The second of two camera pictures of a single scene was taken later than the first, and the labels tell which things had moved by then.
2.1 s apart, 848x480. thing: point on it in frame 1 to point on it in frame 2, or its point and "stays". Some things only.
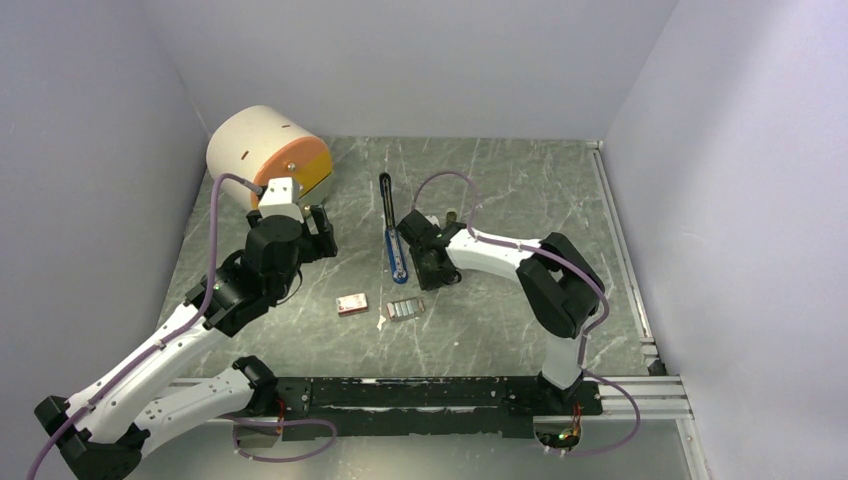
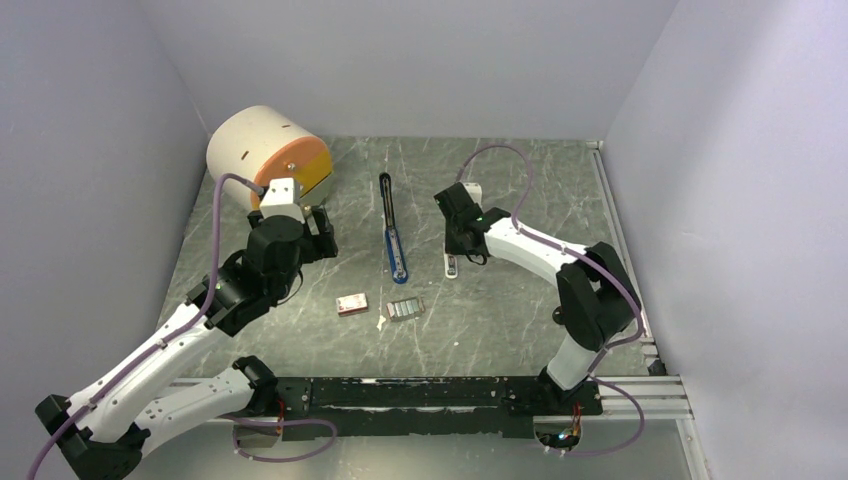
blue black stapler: [393, 240] stays
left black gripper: [324, 229] stays
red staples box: [352, 304] stays
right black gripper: [427, 281] to [453, 248]
